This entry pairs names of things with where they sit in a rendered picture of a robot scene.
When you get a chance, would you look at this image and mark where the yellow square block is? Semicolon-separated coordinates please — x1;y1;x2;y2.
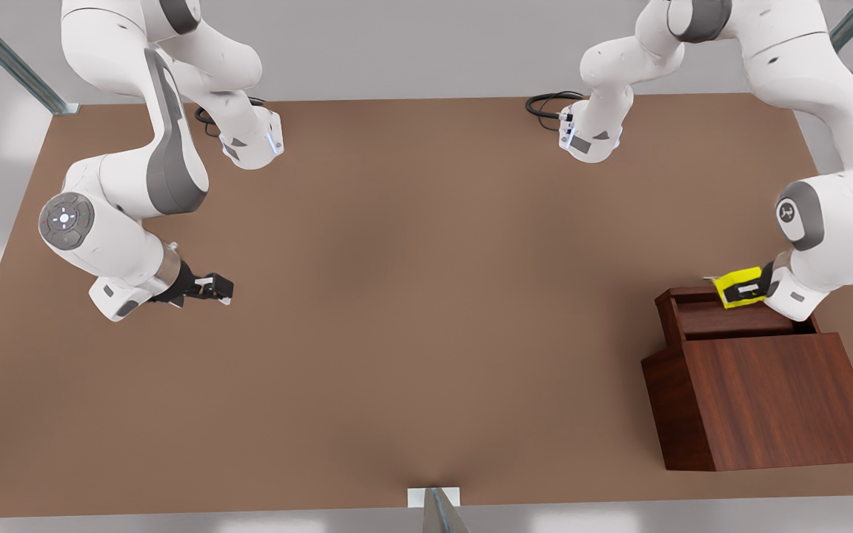
713;266;766;309

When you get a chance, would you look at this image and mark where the dark wooden drawer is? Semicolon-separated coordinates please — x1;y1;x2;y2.
655;286;820;349

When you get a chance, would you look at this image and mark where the dark wooden cabinet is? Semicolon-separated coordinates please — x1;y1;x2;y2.
641;332;853;472

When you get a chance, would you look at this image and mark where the black cable loop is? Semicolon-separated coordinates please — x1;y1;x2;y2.
525;91;587;134
194;96;269;138

